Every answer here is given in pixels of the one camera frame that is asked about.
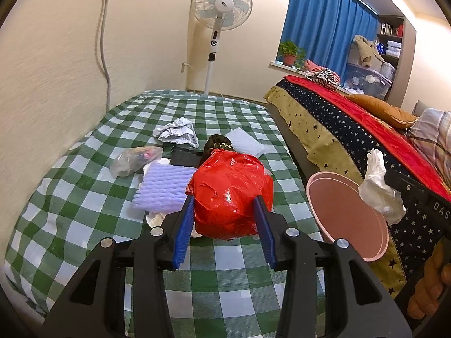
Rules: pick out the pink plastic bin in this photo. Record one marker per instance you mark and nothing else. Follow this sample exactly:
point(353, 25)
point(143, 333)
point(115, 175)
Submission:
point(345, 214)

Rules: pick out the metal pot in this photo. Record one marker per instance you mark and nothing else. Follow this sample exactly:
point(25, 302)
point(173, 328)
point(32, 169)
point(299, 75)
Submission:
point(387, 70)

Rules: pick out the white windowsill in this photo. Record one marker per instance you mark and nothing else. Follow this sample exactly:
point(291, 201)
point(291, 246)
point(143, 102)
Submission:
point(276, 64)

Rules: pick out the red blanket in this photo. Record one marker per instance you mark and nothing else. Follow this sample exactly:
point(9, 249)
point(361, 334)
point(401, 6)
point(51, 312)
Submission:
point(387, 137)

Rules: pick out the person's right hand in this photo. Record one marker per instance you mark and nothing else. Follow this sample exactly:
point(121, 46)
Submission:
point(428, 281)

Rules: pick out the navy and olive star blanket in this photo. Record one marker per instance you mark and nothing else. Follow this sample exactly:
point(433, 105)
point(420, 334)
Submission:
point(338, 119)

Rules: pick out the potted green plant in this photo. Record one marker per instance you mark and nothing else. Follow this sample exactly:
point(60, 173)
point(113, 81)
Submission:
point(289, 58)

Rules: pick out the white tissue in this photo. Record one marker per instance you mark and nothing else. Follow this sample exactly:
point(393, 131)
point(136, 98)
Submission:
point(377, 186)

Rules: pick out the black foil packet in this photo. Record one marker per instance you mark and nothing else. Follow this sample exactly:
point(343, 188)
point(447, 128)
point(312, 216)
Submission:
point(183, 156)

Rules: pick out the white wall socket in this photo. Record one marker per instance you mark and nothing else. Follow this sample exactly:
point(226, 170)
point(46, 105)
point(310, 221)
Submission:
point(184, 67)

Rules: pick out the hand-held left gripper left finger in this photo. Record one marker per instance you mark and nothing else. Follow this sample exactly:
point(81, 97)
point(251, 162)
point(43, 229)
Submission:
point(183, 232)

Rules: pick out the grey bookshelf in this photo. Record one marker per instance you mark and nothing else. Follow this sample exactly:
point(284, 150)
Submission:
point(391, 38)

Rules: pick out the plaid pillow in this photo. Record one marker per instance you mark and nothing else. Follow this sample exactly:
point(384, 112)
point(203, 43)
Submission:
point(433, 137)

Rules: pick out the striped clothes pile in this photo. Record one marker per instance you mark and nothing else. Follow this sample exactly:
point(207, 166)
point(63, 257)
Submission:
point(312, 65)

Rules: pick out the orange pillow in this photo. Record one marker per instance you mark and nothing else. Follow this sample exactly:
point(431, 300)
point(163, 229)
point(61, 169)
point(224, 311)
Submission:
point(384, 111)

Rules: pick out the crumpled white paper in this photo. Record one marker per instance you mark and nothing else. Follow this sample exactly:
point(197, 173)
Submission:
point(176, 130)

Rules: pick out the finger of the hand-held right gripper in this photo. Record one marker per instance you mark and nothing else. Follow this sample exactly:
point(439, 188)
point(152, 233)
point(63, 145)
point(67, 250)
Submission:
point(394, 181)

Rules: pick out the white foam sheet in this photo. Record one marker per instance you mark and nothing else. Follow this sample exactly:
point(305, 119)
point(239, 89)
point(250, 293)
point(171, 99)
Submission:
point(243, 141)

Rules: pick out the blue curtain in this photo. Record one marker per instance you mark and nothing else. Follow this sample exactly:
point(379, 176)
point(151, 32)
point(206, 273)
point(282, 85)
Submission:
point(317, 14)

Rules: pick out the lilac foam net sheet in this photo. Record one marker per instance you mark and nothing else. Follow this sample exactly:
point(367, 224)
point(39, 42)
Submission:
point(162, 186)

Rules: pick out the red plastic bag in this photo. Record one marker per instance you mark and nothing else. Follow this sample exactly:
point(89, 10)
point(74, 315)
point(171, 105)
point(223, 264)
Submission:
point(229, 190)

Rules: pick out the beige jacket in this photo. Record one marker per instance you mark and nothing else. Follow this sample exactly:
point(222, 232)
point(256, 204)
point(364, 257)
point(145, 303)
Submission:
point(366, 51)

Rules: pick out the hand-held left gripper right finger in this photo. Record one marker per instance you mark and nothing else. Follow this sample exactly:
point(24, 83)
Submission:
point(266, 232)

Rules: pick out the grey bed frame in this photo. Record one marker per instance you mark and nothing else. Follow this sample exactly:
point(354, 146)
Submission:
point(289, 137)

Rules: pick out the clear plastic bag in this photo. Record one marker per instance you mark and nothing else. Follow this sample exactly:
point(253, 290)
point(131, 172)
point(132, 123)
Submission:
point(132, 160)

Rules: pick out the white standing fan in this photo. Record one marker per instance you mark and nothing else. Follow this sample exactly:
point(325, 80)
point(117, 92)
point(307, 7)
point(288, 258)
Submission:
point(222, 3)

